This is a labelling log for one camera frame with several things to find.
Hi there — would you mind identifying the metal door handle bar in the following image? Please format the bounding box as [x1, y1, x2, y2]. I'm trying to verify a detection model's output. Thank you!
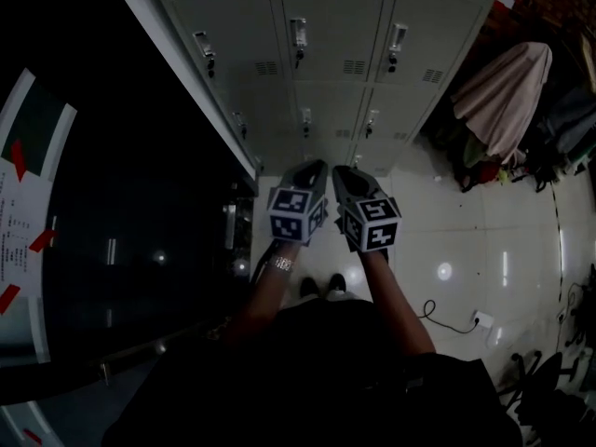
[96, 317, 234, 386]

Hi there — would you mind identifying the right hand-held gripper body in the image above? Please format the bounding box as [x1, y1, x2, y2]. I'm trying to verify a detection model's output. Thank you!
[331, 164, 403, 254]

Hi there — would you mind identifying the white notice poster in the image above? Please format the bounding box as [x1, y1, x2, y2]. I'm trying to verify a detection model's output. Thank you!
[0, 66, 78, 368]

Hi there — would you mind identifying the pile of red green items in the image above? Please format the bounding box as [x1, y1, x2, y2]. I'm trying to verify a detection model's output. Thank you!
[458, 132, 513, 193]

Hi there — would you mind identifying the black power strip cable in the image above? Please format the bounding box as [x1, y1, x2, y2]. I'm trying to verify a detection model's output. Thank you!
[422, 299, 481, 335]

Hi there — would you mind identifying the silver wrist bracelet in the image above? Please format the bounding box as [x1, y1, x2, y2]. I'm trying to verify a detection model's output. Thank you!
[268, 254, 296, 274]

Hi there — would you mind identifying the person's black clothing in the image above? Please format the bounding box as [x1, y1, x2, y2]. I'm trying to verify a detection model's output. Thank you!
[101, 295, 523, 447]

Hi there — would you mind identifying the grey metal locker door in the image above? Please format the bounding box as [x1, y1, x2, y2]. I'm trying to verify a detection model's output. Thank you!
[278, 0, 388, 84]

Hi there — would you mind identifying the person's right forearm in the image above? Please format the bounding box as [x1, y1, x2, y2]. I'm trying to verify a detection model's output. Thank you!
[360, 248, 437, 358]

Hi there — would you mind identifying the black chair base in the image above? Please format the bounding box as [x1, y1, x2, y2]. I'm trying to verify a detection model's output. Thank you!
[496, 349, 589, 419]

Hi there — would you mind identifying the grey metal locker cabinet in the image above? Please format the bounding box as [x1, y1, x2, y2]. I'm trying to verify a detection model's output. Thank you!
[105, 0, 507, 182]

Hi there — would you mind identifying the person's left forearm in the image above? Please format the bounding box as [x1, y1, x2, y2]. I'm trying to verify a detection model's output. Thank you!
[223, 240, 300, 345]

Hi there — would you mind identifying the pink draped cloth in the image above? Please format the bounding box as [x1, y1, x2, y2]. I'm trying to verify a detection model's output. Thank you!
[450, 41, 554, 168]

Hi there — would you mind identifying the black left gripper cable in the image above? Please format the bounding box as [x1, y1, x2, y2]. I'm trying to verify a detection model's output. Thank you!
[252, 248, 280, 282]

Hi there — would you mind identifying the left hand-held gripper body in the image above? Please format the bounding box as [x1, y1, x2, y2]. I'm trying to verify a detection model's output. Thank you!
[266, 158, 330, 247]

